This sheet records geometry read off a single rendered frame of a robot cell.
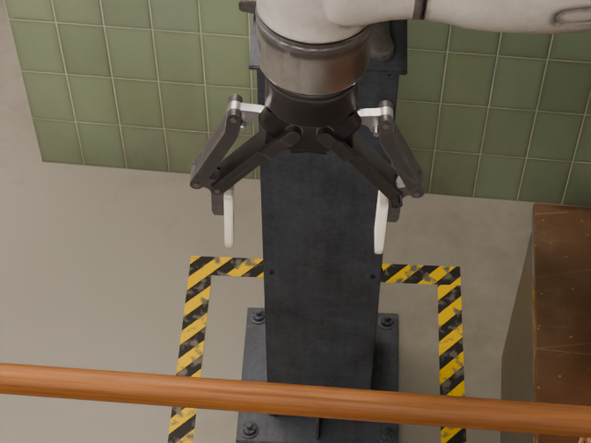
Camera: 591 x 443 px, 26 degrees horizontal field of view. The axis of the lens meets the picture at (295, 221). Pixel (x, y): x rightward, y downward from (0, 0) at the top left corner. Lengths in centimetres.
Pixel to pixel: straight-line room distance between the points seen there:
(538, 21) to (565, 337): 117
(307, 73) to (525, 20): 17
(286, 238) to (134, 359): 69
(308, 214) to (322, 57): 110
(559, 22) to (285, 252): 126
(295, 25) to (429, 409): 44
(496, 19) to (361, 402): 45
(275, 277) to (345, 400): 97
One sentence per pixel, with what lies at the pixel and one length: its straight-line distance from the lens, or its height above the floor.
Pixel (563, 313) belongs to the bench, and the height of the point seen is 58.
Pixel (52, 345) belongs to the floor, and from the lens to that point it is 273.
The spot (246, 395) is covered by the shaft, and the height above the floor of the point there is 120.
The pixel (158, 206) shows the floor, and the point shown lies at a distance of 292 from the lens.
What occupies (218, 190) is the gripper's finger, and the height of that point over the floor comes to 141.
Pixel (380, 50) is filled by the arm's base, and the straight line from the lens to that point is 179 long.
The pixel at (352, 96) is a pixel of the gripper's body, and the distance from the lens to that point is 102.
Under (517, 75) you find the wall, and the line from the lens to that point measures 265.
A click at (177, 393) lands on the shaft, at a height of 120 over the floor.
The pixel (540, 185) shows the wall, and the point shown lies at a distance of 291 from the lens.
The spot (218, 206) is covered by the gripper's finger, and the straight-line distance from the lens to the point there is 114.
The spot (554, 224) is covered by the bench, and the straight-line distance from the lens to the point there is 218.
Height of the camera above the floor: 226
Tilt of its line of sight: 52 degrees down
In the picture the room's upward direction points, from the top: straight up
